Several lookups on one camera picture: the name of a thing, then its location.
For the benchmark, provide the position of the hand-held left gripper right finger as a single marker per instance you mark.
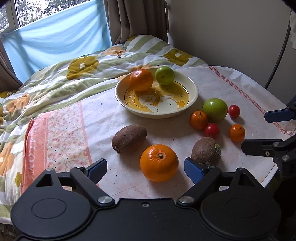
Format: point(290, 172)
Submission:
point(192, 170)

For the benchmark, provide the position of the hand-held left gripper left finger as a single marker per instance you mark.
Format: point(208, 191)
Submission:
point(100, 167)

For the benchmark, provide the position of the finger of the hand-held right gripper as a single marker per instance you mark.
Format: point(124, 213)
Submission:
point(256, 147)
point(277, 115)

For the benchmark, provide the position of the brown kiwi with sticker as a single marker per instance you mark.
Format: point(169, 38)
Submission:
point(204, 150)

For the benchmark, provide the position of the small mandarin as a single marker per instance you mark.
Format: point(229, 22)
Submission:
point(198, 120)
point(237, 133)

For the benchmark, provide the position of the large orange with stem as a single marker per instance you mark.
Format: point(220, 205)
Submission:
point(159, 164)

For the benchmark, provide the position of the red cherry tomato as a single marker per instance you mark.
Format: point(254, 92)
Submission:
point(212, 131)
point(234, 111)

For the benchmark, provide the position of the cream bowl with duck print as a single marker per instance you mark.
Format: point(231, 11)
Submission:
point(161, 109)

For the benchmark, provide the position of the large green apple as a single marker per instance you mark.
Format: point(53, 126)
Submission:
point(215, 110)

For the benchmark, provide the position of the white hanging object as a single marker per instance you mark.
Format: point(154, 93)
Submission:
point(293, 30)

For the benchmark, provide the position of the green striped flower blanket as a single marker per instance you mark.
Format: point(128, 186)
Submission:
point(57, 88)

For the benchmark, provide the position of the small green apple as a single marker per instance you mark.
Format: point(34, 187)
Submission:
point(164, 75)

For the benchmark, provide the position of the beige curtain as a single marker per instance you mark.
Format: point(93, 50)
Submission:
point(8, 69)
point(136, 18)

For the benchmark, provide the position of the light blue window cloth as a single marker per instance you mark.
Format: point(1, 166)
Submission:
point(57, 39)

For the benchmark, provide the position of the window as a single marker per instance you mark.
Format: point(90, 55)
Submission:
point(34, 11)

